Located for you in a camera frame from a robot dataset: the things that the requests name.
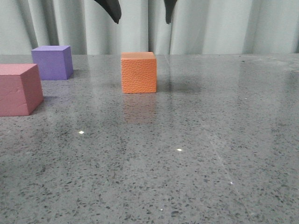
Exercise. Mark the purple foam cube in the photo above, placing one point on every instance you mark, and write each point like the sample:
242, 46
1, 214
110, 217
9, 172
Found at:
54, 62

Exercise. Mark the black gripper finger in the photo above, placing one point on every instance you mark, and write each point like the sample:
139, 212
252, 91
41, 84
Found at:
112, 7
169, 8

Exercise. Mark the orange foam cube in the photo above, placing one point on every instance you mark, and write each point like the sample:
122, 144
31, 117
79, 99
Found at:
138, 72

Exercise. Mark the pale grey-green curtain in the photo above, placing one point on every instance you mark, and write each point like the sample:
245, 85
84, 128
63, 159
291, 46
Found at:
197, 27

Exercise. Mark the pink foam cube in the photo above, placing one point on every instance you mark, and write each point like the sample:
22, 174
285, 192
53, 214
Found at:
20, 89

